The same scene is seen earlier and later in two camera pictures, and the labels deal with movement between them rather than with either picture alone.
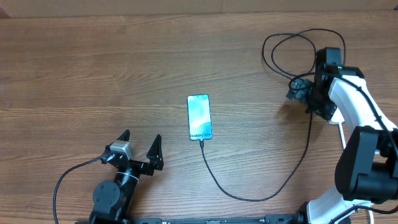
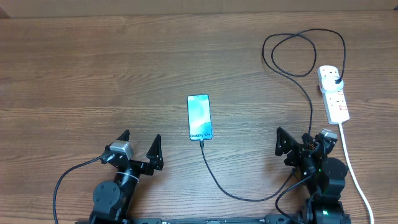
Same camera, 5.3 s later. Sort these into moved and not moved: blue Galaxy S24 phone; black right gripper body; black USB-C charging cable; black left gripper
Moved: black right gripper body
Not moved: blue Galaxy S24 phone; black USB-C charging cable; black left gripper
